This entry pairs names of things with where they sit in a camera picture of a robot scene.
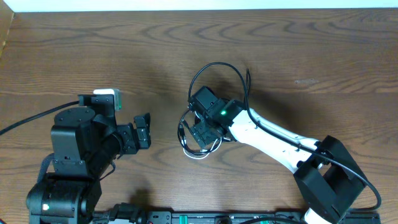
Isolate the white USB cable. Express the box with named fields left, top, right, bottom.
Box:
left=182, top=136, right=223, bottom=160

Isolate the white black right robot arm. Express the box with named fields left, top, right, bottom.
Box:
left=188, top=86, right=365, bottom=223

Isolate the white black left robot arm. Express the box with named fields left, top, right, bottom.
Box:
left=26, top=94, right=151, bottom=223

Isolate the green clip on rail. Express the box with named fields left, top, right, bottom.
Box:
left=178, top=215, right=188, bottom=224

